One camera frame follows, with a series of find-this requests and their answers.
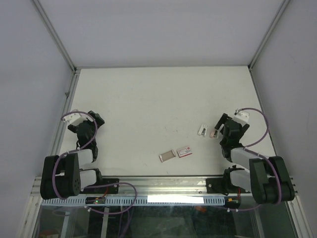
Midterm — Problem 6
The white stapler magazine part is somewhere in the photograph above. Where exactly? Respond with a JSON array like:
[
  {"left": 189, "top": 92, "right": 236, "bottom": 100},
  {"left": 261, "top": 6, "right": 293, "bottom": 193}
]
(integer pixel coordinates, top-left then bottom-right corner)
[{"left": 198, "top": 124, "right": 208, "bottom": 137}]

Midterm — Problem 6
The red white staple box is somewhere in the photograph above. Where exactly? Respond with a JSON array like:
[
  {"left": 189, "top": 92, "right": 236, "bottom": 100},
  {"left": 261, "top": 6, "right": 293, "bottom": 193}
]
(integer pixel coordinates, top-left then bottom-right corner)
[{"left": 177, "top": 147, "right": 193, "bottom": 158}]

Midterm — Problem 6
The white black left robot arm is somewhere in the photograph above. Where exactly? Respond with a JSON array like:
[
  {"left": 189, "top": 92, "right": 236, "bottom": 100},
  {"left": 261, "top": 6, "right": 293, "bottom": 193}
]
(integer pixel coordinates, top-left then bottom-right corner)
[{"left": 40, "top": 110, "right": 105, "bottom": 200}]

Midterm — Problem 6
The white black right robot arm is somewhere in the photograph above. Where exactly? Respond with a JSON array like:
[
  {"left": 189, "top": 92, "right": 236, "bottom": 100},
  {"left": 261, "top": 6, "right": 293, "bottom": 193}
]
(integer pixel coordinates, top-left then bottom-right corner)
[{"left": 211, "top": 111, "right": 295, "bottom": 204}]

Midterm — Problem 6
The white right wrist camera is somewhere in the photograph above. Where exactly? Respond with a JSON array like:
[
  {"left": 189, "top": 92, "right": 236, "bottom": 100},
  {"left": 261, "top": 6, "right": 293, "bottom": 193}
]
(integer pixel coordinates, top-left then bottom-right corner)
[{"left": 232, "top": 109, "right": 250, "bottom": 125}]

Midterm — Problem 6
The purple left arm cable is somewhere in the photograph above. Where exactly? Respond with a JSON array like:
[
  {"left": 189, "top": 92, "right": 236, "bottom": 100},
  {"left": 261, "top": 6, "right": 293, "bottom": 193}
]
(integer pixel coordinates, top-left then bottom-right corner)
[{"left": 53, "top": 111, "right": 98, "bottom": 200}]

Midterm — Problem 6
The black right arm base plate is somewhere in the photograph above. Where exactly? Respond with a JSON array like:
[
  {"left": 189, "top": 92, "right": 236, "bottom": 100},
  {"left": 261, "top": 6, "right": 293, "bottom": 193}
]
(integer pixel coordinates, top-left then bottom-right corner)
[{"left": 206, "top": 177, "right": 249, "bottom": 195}]

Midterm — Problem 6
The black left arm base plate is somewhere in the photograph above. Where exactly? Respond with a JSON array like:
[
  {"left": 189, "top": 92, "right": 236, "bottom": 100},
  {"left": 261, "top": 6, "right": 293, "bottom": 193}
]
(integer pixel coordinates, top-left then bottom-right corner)
[{"left": 80, "top": 178, "right": 119, "bottom": 195}]

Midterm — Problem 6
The aluminium mounting rail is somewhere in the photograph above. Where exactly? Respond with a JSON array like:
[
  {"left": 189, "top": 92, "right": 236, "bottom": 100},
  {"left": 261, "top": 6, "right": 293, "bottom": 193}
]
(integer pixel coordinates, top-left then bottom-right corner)
[{"left": 32, "top": 176, "right": 297, "bottom": 199}]

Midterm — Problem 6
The white slotted cable duct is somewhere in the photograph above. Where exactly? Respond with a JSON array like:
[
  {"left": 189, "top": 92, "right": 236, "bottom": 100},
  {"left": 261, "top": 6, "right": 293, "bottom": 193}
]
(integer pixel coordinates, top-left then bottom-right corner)
[{"left": 42, "top": 195, "right": 225, "bottom": 207}]

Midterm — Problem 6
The right aluminium frame post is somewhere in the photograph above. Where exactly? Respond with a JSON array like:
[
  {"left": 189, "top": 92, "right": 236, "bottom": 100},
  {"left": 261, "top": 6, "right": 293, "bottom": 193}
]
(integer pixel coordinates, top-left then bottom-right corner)
[{"left": 248, "top": 0, "right": 291, "bottom": 71}]

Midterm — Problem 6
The aluminium frame post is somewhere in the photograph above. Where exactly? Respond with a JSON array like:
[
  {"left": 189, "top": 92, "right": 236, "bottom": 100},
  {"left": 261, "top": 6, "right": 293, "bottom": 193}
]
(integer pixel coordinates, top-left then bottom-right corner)
[
  {"left": 30, "top": 0, "right": 77, "bottom": 73},
  {"left": 248, "top": 0, "right": 291, "bottom": 71}
]

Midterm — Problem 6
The left aluminium frame post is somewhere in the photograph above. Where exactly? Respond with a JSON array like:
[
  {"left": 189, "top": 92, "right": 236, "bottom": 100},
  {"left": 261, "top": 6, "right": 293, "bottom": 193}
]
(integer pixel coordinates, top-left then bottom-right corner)
[{"left": 30, "top": 0, "right": 77, "bottom": 73}]

